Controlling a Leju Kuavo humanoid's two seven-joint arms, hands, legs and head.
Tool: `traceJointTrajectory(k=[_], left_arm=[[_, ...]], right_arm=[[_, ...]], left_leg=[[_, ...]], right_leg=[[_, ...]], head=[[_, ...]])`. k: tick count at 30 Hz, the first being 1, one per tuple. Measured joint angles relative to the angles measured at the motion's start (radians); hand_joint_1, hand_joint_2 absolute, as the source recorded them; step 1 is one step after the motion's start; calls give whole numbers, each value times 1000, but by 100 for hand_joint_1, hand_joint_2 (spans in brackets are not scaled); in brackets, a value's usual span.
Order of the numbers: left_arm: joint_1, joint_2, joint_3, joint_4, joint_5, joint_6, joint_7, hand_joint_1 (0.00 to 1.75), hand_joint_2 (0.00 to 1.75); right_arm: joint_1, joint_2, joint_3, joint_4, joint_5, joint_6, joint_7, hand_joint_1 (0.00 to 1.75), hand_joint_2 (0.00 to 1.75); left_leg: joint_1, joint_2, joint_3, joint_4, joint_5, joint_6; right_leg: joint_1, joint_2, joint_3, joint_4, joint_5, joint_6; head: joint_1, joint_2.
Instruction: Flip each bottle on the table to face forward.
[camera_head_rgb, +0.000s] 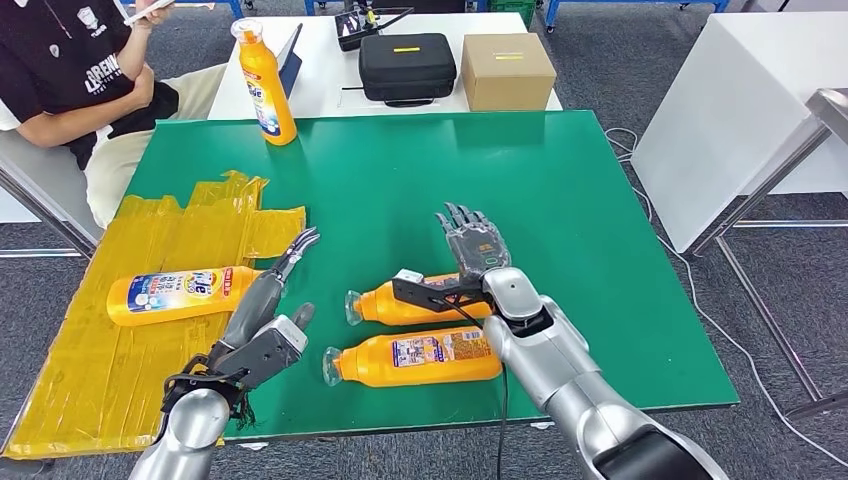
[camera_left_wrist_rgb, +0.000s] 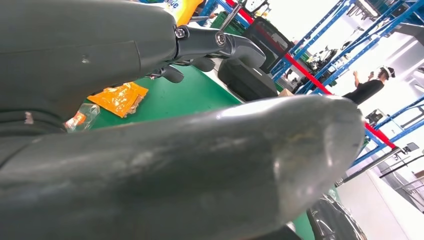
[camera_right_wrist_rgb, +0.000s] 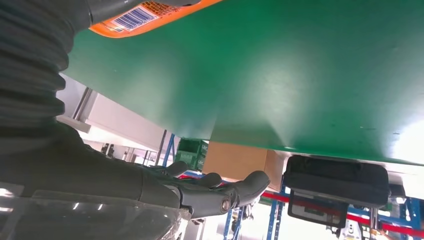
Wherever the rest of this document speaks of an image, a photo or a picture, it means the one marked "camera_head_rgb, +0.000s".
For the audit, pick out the yellow plastic sheet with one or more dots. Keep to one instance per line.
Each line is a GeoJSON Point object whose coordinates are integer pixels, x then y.
{"type": "Point", "coordinates": [79, 384]}

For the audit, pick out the large white table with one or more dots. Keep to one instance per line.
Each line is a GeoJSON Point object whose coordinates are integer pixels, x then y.
{"type": "Point", "coordinates": [729, 122]}

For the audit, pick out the grey metal bench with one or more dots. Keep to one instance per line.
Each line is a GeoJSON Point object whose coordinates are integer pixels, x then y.
{"type": "Point", "coordinates": [40, 185]}

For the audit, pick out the white smartphone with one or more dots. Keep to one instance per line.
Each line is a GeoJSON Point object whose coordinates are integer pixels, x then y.
{"type": "Point", "coordinates": [149, 10]}

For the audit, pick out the blue metal frame leg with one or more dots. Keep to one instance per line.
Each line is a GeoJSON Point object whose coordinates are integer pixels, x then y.
{"type": "Point", "coordinates": [310, 6]}

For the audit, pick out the green table board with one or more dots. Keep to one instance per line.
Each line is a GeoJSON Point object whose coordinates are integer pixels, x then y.
{"type": "Point", "coordinates": [411, 179]}

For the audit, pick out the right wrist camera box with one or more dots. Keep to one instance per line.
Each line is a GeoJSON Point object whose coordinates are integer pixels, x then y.
{"type": "Point", "coordinates": [424, 291]}

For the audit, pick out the tablet in blue case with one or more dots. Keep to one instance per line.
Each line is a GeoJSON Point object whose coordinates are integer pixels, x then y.
{"type": "Point", "coordinates": [291, 66]}

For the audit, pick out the brown cardboard box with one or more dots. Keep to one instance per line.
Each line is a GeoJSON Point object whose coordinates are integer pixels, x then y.
{"type": "Point", "coordinates": [509, 74]}

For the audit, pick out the person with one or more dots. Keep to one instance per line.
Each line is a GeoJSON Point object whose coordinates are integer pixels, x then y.
{"type": "Point", "coordinates": [40, 73]}

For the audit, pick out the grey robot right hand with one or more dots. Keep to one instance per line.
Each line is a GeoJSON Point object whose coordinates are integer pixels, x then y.
{"type": "Point", "coordinates": [477, 245]}

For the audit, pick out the black carrying case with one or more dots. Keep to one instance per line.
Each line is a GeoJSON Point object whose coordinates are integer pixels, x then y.
{"type": "Point", "coordinates": [407, 66]}

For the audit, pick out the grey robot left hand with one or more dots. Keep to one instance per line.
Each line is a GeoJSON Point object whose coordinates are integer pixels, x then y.
{"type": "Point", "coordinates": [255, 301]}

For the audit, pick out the green plastic crate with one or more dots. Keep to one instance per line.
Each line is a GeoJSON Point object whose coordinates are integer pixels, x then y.
{"type": "Point", "coordinates": [511, 8]}

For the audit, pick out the blue metal frame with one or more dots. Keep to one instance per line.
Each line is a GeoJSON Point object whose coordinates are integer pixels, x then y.
{"type": "Point", "coordinates": [235, 8]}

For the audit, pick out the grey metal table frame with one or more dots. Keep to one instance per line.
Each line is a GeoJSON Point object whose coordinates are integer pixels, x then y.
{"type": "Point", "coordinates": [786, 159]}

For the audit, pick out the orange detergent bottle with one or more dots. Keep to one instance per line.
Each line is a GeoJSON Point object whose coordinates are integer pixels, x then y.
{"type": "Point", "coordinates": [378, 308]}
{"type": "Point", "coordinates": [172, 295]}
{"type": "Point", "coordinates": [397, 358]}
{"type": "Point", "coordinates": [268, 93]}

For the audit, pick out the black remote controller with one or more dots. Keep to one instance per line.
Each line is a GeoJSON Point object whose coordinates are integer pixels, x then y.
{"type": "Point", "coordinates": [351, 28]}

